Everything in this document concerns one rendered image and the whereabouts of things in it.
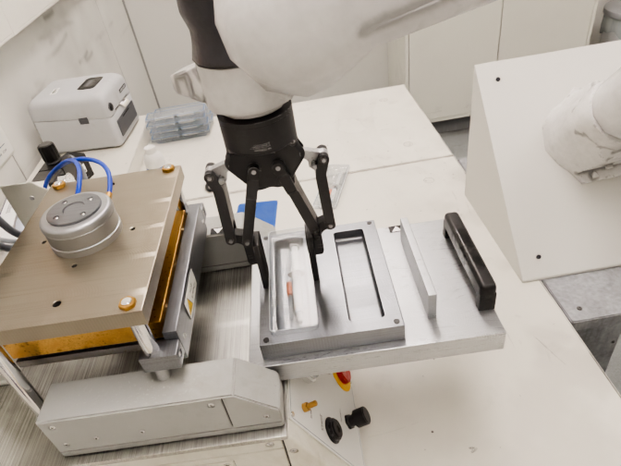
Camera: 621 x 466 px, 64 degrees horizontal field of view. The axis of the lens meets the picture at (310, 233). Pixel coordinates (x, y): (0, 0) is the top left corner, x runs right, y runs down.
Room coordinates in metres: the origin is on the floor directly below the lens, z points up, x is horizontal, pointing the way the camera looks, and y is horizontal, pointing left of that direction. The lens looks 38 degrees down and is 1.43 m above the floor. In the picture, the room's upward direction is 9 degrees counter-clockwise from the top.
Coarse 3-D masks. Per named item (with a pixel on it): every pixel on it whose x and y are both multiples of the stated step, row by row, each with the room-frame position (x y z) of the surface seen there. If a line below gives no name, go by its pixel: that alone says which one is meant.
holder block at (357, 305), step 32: (352, 224) 0.56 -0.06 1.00; (320, 256) 0.50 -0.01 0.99; (352, 256) 0.51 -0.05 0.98; (320, 288) 0.44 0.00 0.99; (352, 288) 0.45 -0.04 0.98; (384, 288) 0.42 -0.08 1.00; (320, 320) 0.39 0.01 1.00; (352, 320) 0.39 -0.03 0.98; (384, 320) 0.37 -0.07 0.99; (288, 352) 0.36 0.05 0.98
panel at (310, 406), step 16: (288, 384) 0.36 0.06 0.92; (304, 384) 0.38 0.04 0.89; (320, 384) 0.40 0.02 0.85; (336, 384) 0.43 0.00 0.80; (288, 400) 0.34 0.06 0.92; (304, 400) 0.36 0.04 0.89; (320, 400) 0.38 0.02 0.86; (336, 400) 0.40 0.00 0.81; (352, 400) 0.43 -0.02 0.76; (288, 416) 0.32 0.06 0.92; (304, 416) 0.33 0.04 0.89; (320, 416) 0.35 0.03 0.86; (336, 416) 0.37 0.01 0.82; (320, 432) 0.33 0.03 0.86; (352, 432) 0.37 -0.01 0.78; (336, 448) 0.32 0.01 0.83; (352, 448) 0.34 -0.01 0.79; (352, 464) 0.32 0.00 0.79
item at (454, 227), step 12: (444, 216) 0.53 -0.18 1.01; (456, 216) 0.52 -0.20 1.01; (444, 228) 0.52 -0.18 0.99; (456, 228) 0.49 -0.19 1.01; (456, 240) 0.48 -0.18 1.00; (468, 240) 0.47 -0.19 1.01; (468, 252) 0.44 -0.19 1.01; (468, 264) 0.43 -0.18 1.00; (480, 264) 0.42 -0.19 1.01; (480, 276) 0.40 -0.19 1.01; (492, 276) 0.40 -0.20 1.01; (480, 288) 0.39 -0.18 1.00; (492, 288) 0.38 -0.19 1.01; (480, 300) 0.38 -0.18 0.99; (492, 300) 0.38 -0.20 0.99
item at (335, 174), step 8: (328, 168) 1.09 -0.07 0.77; (336, 168) 1.09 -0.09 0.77; (344, 168) 1.08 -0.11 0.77; (328, 176) 1.06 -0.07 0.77; (336, 176) 1.05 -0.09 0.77; (344, 176) 1.04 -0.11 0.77; (328, 184) 1.02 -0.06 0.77; (336, 184) 1.01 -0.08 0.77; (336, 192) 0.98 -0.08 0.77; (336, 200) 0.95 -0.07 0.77
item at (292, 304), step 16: (272, 240) 0.54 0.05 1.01; (288, 240) 0.53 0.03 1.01; (304, 240) 0.52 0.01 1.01; (272, 256) 0.50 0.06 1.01; (288, 256) 0.50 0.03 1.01; (304, 256) 0.49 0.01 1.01; (272, 272) 0.47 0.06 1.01; (288, 272) 0.47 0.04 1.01; (304, 272) 0.46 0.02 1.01; (272, 288) 0.44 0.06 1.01; (288, 288) 0.44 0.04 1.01; (304, 288) 0.43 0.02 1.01; (272, 304) 0.42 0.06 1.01; (288, 304) 0.41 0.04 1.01; (304, 304) 0.41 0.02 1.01; (272, 320) 0.39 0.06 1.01; (288, 320) 0.39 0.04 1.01; (304, 320) 0.38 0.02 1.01
